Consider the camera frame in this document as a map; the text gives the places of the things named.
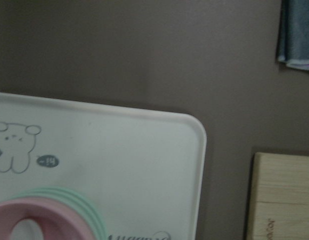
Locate small pink bowl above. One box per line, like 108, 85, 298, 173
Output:
0, 197, 97, 240

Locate white ceramic spoon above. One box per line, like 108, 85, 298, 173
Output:
9, 218, 44, 240

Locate cream rabbit tray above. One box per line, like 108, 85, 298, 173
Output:
0, 93, 207, 240

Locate stacked green bowls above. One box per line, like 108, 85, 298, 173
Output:
8, 186, 108, 240

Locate wooden cutting board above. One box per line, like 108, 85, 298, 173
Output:
246, 152, 309, 240

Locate grey folded cloth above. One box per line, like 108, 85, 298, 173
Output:
276, 0, 309, 71

